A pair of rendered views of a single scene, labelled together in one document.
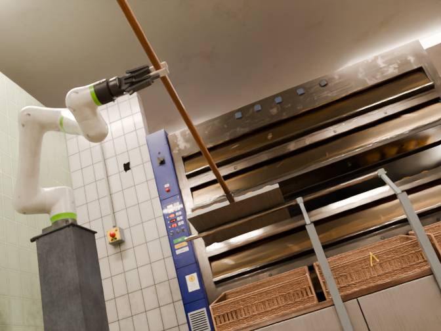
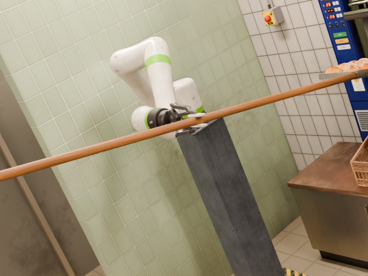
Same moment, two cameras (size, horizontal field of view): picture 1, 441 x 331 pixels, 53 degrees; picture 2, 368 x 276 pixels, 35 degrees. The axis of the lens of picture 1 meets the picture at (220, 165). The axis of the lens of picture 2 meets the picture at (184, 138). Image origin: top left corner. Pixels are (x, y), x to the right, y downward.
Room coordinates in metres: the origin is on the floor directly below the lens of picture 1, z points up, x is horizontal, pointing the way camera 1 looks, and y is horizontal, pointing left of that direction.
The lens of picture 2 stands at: (0.07, -1.35, 2.07)
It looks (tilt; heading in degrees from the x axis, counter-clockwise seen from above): 17 degrees down; 50
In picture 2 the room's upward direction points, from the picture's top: 23 degrees counter-clockwise
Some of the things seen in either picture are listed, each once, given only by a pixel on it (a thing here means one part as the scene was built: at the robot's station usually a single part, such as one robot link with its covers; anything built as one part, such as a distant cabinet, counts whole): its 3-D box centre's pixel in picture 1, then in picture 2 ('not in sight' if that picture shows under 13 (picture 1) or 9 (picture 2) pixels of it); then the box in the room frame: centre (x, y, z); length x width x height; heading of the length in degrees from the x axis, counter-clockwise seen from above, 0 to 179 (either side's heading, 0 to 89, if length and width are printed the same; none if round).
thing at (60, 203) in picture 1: (59, 205); (184, 97); (2.03, 0.84, 1.36); 0.16 x 0.13 x 0.19; 128
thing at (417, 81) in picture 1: (301, 123); not in sight; (2.81, -0.63, 1.80); 1.79 x 0.11 x 0.19; 82
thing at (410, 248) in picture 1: (367, 264); not in sight; (2.55, -0.62, 0.72); 0.56 x 0.49 x 0.28; 82
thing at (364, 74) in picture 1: (293, 103); not in sight; (2.84, -0.64, 1.99); 1.80 x 0.08 x 0.21; 82
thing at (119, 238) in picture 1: (115, 236); (272, 16); (2.99, 0.86, 1.46); 0.10 x 0.07 x 0.10; 82
